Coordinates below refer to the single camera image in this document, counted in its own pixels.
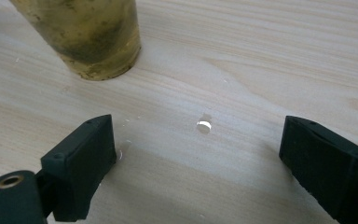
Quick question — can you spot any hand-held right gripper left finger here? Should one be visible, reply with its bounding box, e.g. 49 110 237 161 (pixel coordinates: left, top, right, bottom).
40 114 117 223

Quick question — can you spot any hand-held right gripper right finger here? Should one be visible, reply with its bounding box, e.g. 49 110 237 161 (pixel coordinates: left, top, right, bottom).
278 115 358 224

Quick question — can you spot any clear cup with tea dregs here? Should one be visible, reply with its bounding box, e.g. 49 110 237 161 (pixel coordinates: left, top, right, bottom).
8 0 143 82

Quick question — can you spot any small white speck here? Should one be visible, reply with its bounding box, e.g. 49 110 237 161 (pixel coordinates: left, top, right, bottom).
196 113 213 135

